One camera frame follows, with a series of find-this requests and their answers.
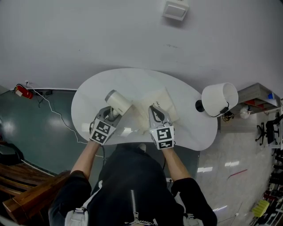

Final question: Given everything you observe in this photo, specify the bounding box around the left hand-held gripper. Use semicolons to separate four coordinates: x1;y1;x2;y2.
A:
88;106;123;146

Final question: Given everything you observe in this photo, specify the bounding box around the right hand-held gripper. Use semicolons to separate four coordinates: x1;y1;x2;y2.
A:
148;105;176;151

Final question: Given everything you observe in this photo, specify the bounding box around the cream drawstring cloth bag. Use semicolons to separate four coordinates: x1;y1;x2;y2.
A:
132;86;180;136

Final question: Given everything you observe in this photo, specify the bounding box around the white hair dryer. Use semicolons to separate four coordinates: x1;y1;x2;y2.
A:
104;89;134;121

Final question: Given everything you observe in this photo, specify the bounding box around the person's right forearm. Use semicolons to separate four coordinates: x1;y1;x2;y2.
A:
162;147;192;183

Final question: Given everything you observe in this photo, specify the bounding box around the person's left forearm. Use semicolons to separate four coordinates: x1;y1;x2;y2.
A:
70;140;100;181

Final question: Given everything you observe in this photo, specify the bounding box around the white shade table lamp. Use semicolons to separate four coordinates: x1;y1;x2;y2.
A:
195;82;239;118

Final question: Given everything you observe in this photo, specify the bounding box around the person's black jacket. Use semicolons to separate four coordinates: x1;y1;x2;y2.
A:
48;143;218;226

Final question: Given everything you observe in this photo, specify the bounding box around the red fire extinguisher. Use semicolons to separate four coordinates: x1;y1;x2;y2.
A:
13;83;34;100

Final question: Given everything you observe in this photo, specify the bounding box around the grey wooden desk with hutch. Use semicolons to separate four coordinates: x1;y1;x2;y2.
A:
218;83;282;133

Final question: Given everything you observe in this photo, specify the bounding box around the black office chair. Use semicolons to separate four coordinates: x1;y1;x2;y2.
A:
255;113;283;147

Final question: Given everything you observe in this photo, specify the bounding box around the yellow-green ridged box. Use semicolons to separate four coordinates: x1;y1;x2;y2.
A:
252;200;270;218

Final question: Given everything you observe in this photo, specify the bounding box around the white floor cable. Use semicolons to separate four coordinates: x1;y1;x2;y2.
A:
26;82;105;159

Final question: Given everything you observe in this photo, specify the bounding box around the white harness strap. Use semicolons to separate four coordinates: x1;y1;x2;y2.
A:
183;213;203;226
65;207;89;226

